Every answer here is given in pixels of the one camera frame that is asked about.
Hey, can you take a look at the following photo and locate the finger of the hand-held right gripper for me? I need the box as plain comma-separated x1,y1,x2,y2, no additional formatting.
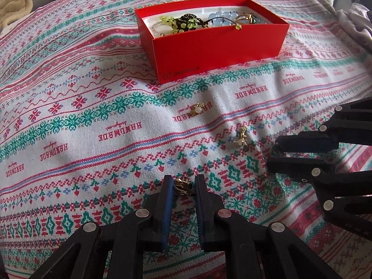
275,98,372,153
267,155,372,240

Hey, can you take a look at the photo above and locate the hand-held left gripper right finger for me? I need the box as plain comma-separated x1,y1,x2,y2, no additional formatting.
195,175,343,279

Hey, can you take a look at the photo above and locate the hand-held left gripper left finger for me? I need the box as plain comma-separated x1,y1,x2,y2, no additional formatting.
29,175,175,279

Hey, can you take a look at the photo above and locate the gold round charm earring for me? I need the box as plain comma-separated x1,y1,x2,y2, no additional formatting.
174,177,195,196

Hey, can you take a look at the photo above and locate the gold pearl earring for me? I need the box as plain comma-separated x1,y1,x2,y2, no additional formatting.
189,102,204,117
233,126,249,147

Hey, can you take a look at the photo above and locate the red cardboard box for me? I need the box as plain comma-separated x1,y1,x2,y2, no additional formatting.
135,0,289,85

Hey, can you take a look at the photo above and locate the pale blue bead bracelet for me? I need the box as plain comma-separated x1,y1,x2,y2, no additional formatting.
207,10,242,27

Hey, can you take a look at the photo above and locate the green flower bead bracelet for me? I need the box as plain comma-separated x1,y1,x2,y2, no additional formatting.
158,13,243,34

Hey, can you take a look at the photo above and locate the clear seed bead bracelet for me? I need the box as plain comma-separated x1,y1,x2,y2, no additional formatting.
150,20,167,37

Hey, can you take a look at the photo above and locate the patterned knit-print bedspread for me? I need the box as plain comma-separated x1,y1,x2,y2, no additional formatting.
0,0,372,279

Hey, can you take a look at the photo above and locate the lilac crumpled cloth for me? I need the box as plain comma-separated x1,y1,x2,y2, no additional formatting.
336,2,372,53

